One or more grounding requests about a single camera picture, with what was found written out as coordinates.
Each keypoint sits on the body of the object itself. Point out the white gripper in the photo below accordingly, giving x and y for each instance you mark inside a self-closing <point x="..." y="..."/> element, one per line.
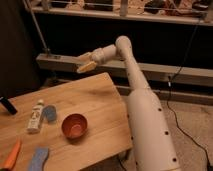
<point x="97" y="57"/>

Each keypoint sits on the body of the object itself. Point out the blue sponge block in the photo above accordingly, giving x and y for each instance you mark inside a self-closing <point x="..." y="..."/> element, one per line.
<point x="38" y="160"/>

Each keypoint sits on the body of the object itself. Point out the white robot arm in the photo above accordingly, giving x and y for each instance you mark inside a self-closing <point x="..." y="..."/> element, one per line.
<point x="152" y="142"/>

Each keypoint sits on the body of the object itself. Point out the metal stand rod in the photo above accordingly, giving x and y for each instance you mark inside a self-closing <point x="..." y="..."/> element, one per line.
<point x="45" y="47"/>

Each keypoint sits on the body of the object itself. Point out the white glue bottle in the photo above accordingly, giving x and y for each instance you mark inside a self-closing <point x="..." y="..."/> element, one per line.
<point x="34" y="124"/>

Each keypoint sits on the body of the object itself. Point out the black remote control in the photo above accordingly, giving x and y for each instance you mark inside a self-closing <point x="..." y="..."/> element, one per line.
<point x="8" y="105"/>

